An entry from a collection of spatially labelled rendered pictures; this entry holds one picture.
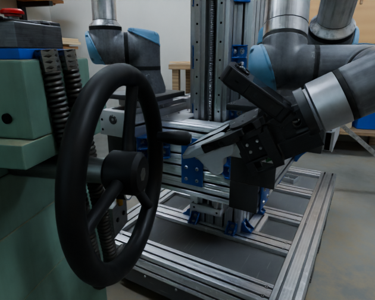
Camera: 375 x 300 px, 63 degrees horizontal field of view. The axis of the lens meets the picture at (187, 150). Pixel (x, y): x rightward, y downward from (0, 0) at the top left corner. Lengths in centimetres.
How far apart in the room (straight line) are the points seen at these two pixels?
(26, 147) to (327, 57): 44
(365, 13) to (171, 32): 205
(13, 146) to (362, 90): 42
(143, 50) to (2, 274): 86
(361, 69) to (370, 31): 335
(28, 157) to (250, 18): 94
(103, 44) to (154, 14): 282
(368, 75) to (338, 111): 5
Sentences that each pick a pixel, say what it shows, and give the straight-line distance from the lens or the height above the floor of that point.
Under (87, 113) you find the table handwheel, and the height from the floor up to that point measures 91.
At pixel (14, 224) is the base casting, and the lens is 54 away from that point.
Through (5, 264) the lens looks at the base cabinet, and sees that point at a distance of 55.
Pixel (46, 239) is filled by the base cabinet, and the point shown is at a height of 65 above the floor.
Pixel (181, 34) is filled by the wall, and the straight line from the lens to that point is 384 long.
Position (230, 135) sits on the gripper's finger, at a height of 85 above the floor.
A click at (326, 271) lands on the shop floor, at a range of 166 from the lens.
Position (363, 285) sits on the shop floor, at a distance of 164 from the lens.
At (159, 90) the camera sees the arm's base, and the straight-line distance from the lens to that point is 118.
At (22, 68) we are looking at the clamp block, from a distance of 39.
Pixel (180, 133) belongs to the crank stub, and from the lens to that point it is 50.
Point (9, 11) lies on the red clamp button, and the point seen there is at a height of 102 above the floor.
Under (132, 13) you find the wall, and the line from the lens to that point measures 407.
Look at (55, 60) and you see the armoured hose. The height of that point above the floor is 96.
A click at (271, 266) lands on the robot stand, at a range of 125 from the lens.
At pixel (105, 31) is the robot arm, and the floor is 103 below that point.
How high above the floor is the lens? 97
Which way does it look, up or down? 18 degrees down
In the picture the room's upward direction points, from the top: straight up
